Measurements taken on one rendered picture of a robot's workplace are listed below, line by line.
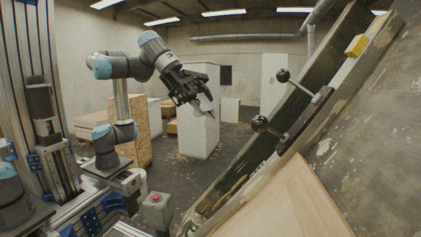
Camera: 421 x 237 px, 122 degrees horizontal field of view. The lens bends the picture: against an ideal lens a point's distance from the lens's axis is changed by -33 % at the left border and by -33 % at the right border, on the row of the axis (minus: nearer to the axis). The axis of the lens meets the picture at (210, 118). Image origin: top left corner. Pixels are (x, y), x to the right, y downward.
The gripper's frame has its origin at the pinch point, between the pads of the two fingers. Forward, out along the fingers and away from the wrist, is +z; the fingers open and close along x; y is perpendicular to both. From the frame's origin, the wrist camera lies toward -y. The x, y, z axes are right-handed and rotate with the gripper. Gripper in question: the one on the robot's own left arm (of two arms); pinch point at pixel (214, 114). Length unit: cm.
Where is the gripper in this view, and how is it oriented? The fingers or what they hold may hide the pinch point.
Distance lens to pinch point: 54.9
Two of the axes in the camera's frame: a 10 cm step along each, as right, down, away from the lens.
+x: 5.9, -4.6, -6.6
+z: 6.3, 7.8, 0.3
